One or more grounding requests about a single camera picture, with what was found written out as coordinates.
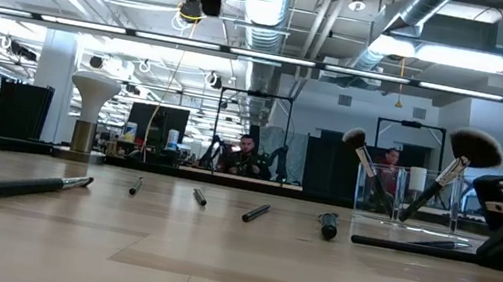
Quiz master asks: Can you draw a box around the white pillar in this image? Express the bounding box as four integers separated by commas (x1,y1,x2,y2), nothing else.
24,26,83,147

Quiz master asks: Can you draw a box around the white lamp with metal stem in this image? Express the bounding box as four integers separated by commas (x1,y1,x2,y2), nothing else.
50,66,125,168

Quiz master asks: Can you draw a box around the foundation makeup brush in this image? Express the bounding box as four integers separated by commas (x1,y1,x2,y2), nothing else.
314,209,342,243

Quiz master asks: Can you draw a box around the black gantry frame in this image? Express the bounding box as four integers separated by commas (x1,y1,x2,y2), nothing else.
371,115,449,173
206,85,296,185

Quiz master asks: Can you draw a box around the hanging yellow cable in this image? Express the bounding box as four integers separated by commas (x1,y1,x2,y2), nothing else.
140,0,207,167

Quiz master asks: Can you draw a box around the long light bar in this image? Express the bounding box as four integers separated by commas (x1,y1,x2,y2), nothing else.
0,5,503,104

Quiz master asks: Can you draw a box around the large fan makeup brush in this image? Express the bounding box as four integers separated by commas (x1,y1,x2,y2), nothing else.
398,117,503,237

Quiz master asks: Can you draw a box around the black aluminium table frame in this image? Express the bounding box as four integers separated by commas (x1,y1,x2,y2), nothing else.
0,134,494,235

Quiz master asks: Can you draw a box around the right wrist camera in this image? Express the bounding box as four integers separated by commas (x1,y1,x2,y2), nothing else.
465,169,503,233

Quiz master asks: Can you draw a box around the black ceiling camera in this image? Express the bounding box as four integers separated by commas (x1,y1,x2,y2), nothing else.
176,0,207,26

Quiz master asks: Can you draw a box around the person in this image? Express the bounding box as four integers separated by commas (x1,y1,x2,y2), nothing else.
367,143,406,199
215,129,278,181

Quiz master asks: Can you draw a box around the dark partition panel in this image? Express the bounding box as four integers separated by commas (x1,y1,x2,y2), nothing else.
299,127,434,211

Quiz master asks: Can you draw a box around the black cabinet panel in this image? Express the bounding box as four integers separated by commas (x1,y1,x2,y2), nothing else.
0,78,56,144

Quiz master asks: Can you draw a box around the black background monitor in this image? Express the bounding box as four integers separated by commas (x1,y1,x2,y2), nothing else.
120,100,192,167

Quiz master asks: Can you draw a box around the clear plastic bag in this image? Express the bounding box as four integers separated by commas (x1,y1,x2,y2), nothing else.
349,157,498,245

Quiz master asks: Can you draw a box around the silver ventilation duct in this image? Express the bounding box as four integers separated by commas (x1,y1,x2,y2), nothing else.
343,0,460,83
222,0,296,130

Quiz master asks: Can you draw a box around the round powder makeup brush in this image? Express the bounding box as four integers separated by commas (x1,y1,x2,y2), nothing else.
330,124,406,219

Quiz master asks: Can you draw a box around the white wipes canister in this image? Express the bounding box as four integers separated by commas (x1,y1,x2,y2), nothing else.
122,120,140,145
164,127,181,152

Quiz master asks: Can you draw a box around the rectangular ceiling lamp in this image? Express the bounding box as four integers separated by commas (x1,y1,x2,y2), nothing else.
368,30,503,76

